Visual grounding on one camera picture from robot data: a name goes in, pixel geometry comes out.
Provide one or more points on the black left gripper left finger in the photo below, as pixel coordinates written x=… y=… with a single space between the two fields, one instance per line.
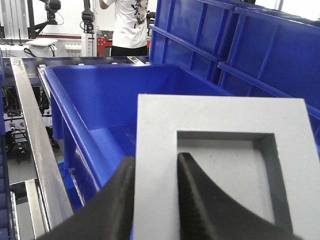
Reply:
x=108 y=215

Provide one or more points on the blue target bin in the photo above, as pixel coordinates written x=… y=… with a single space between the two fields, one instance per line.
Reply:
x=94 y=112

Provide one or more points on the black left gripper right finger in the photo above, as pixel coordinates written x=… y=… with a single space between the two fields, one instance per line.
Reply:
x=206 y=212

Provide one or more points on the person in white shirt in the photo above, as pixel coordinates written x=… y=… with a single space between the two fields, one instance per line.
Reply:
x=130 y=29

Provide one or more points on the gray square hollow base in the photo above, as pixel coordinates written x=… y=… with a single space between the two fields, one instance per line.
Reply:
x=260 y=151

